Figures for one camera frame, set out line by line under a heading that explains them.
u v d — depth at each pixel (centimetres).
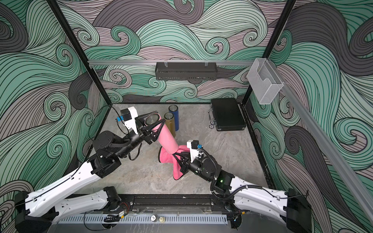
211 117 110
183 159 61
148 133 48
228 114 117
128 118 45
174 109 88
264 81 79
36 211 38
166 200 74
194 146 58
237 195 51
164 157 68
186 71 98
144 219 70
